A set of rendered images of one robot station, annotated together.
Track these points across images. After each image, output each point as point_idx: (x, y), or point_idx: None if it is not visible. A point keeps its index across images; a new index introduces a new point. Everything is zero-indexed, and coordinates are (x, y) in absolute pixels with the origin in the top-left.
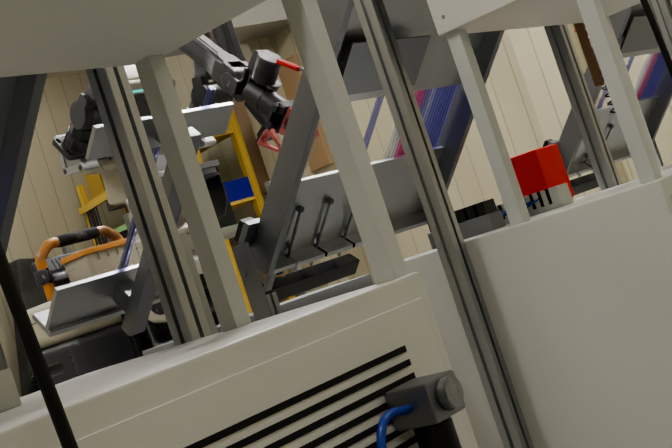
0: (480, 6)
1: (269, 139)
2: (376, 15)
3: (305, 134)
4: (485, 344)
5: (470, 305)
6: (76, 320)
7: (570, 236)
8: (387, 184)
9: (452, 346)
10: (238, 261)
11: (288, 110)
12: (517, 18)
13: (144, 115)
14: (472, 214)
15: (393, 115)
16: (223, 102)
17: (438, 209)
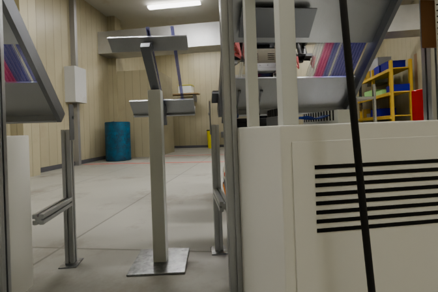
0: None
1: (300, 62)
2: None
3: None
4: (227, 188)
5: (225, 164)
6: (145, 114)
7: (253, 146)
8: (307, 89)
9: None
10: (208, 107)
11: (234, 43)
12: None
13: (262, 47)
14: (276, 113)
15: (220, 47)
16: (296, 45)
17: (223, 105)
